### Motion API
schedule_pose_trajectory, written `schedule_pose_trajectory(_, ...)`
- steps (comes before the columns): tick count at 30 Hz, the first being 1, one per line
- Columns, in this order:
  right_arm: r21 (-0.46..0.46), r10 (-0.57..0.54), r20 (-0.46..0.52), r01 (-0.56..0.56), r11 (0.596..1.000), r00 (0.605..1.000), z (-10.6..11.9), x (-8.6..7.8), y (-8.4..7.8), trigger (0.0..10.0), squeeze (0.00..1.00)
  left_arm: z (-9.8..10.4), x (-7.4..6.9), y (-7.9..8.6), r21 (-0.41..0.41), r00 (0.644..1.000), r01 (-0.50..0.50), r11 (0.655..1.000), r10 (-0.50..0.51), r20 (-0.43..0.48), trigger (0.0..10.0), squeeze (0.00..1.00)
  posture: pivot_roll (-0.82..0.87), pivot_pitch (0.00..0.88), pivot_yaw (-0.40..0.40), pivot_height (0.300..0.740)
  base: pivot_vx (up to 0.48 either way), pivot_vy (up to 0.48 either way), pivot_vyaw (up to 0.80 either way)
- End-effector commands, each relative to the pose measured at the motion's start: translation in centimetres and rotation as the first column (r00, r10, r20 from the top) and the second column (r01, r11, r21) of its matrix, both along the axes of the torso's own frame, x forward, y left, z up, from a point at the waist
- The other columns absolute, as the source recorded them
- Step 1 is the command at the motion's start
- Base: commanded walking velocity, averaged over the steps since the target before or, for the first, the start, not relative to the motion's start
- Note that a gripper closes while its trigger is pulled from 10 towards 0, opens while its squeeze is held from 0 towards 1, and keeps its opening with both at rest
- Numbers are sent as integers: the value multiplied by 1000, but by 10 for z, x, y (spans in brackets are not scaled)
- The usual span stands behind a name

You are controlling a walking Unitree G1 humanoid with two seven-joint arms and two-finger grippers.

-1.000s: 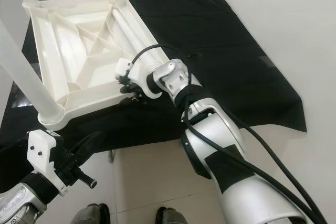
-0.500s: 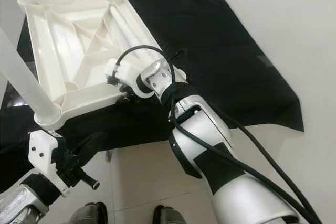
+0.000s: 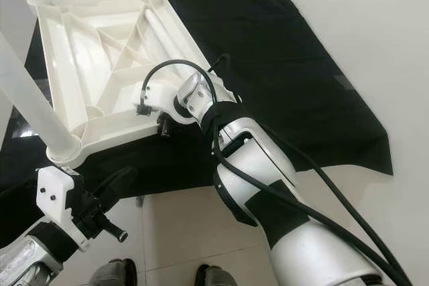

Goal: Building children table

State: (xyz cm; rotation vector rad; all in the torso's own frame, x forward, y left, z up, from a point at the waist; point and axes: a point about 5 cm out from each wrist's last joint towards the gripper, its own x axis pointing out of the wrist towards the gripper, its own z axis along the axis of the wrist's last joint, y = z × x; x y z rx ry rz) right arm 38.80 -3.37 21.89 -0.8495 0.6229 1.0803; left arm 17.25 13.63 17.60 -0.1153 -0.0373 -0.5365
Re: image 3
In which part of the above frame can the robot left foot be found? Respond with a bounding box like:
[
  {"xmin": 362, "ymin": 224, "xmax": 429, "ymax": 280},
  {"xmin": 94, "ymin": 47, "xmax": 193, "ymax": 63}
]
[{"xmin": 90, "ymin": 259, "xmax": 138, "ymax": 286}]

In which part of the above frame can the black tablecloth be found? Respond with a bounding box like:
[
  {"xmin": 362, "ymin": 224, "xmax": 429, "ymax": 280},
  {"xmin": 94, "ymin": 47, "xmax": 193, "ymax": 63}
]
[{"xmin": 0, "ymin": 0, "xmax": 395, "ymax": 246}]

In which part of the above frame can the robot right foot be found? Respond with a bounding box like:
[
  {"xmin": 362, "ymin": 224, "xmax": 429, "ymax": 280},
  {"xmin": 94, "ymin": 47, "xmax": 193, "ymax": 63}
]
[{"xmin": 194, "ymin": 264, "xmax": 239, "ymax": 286}]

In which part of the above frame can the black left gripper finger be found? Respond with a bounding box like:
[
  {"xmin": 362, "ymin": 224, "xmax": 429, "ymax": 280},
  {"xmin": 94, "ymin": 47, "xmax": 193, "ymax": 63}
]
[{"xmin": 94, "ymin": 167, "xmax": 138, "ymax": 203}]

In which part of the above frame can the grey tape patch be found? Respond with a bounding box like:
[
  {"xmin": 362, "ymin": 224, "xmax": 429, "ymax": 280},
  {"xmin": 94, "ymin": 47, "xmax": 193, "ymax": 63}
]
[{"xmin": 333, "ymin": 75, "xmax": 353, "ymax": 90}]

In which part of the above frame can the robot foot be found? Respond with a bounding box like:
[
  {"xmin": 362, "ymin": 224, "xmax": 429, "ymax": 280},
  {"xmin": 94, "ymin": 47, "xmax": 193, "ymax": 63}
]
[
  {"xmin": 90, "ymin": 259, "xmax": 138, "ymax": 286},
  {"xmin": 194, "ymin": 264, "xmax": 239, "ymax": 286}
]

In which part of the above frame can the white plastic table top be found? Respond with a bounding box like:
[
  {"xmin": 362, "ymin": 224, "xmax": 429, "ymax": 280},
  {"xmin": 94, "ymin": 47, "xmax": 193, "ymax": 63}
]
[{"xmin": 28, "ymin": 0, "xmax": 225, "ymax": 169}]

